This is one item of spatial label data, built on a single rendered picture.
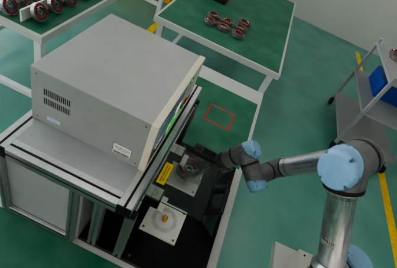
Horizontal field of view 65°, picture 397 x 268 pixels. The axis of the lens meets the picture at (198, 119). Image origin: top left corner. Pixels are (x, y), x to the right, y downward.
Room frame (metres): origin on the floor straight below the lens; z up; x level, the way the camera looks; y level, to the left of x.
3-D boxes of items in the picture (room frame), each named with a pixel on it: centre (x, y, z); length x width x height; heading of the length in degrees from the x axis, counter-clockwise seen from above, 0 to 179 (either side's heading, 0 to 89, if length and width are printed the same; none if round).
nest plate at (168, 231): (0.67, -0.05, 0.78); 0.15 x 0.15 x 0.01; 88
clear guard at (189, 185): (0.67, -0.04, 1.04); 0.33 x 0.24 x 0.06; 88
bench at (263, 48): (3.17, 0.09, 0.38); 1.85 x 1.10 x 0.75; 178
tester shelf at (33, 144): (0.80, 0.27, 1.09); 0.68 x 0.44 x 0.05; 178
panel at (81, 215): (0.79, 0.21, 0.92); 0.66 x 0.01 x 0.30; 178
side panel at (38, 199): (0.47, 0.36, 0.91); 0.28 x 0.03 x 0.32; 88
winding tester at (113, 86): (0.81, 0.27, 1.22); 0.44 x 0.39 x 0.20; 178
